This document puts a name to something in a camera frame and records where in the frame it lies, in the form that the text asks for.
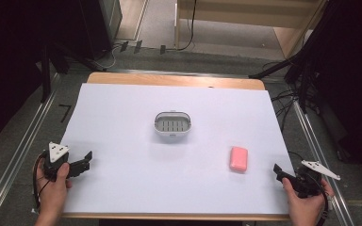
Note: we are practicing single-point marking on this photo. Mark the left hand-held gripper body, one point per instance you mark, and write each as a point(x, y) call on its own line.
point(54, 165)

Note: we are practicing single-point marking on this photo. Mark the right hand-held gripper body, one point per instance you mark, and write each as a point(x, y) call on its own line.
point(311, 180)

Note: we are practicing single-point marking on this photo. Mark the person's right hand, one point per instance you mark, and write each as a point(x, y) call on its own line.
point(304, 204)

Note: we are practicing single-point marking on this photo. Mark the person's left hand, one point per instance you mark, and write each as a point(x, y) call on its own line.
point(52, 193)

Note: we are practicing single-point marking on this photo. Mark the pink soap bar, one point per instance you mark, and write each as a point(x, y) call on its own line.
point(238, 159)

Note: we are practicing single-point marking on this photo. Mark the white table mat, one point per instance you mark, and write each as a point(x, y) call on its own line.
point(169, 169)

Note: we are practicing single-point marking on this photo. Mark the black metal stand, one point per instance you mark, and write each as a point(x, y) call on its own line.
point(301, 62)
point(46, 75)

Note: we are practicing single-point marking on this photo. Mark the grey and white soap dish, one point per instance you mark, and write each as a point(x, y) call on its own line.
point(172, 123)

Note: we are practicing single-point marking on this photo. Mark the dark curtain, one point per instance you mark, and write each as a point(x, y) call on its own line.
point(9, 62)
point(355, 78)

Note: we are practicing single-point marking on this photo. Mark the black floor tape strip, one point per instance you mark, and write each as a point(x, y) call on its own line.
point(123, 46)
point(162, 49)
point(138, 46)

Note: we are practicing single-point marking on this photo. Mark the wooden table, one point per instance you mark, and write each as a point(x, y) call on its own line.
point(176, 80)

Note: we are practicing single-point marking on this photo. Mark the black cabinet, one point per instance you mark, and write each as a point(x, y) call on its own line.
point(97, 25)

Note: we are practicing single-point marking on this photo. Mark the light wooden shelf unit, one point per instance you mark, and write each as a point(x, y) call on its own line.
point(232, 19)

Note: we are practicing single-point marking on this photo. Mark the metal floor rail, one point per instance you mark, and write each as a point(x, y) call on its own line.
point(323, 157)
point(15, 157)

